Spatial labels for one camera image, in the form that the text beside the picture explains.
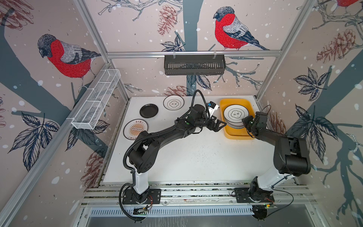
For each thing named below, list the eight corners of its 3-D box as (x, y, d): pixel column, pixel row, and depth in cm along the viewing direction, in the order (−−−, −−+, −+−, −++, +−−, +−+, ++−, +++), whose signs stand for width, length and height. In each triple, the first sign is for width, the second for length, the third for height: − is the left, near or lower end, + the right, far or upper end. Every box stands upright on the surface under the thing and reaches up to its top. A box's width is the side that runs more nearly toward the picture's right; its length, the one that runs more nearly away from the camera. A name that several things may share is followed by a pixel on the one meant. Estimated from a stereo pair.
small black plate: (138, 118, 110) (138, 116, 109) (142, 105, 119) (141, 103, 117) (156, 117, 110) (156, 116, 109) (158, 105, 119) (158, 103, 117)
